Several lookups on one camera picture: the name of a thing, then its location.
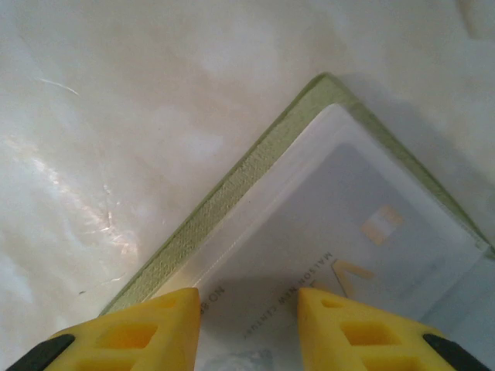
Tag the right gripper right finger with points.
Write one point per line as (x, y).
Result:
(371, 340)

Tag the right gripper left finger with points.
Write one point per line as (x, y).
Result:
(127, 340)

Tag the white credit card gold chip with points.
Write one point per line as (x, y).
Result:
(348, 216)

